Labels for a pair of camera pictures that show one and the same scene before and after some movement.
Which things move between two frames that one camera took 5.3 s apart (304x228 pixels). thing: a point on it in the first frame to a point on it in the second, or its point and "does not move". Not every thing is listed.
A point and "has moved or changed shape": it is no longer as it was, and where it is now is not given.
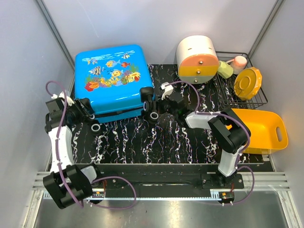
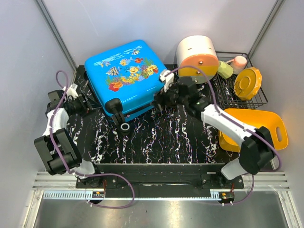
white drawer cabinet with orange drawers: x=197 y=59 does not move
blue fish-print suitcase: x=114 y=82 has moved or changed shape
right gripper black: x=159 y=102 to x=160 y=97
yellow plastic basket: x=267 y=128 does not move
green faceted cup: x=224 y=70 does not move
